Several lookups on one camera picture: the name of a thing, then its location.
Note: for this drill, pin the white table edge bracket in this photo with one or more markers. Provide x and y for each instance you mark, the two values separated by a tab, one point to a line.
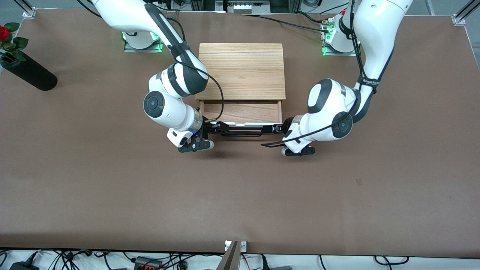
243	246

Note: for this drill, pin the brown camera mount post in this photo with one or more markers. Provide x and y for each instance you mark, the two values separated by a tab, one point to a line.
229	258

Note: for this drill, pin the white terminal block device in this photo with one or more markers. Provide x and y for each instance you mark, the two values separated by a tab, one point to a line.
245	6

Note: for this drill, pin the white-fronted wooden drawer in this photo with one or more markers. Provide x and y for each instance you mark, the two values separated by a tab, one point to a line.
247	111

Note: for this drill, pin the black cylindrical vase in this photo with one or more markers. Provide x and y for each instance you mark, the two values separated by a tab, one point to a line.
32	73

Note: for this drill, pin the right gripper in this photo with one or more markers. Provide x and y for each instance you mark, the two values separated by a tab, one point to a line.
208	128

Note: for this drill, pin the light wooden drawer cabinet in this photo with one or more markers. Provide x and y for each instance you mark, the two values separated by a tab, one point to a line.
243	71

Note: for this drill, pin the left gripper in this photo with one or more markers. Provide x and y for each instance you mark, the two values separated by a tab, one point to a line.
287	124

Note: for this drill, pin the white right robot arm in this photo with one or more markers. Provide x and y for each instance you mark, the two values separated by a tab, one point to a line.
168	108

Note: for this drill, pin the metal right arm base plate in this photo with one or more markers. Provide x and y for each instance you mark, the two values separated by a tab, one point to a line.
148	50

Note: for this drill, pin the black power plug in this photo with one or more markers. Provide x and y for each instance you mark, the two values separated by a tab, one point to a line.
264	262

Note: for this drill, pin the black power adapter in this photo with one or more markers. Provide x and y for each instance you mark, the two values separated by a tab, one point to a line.
22	266

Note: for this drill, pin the black box with red connectors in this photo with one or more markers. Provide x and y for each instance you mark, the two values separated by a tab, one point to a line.
148	263

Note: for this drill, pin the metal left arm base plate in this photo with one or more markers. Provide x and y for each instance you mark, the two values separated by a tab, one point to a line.
337	53

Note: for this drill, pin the aluminium corner bracket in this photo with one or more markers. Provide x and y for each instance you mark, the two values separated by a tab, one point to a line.
29	11
460	17

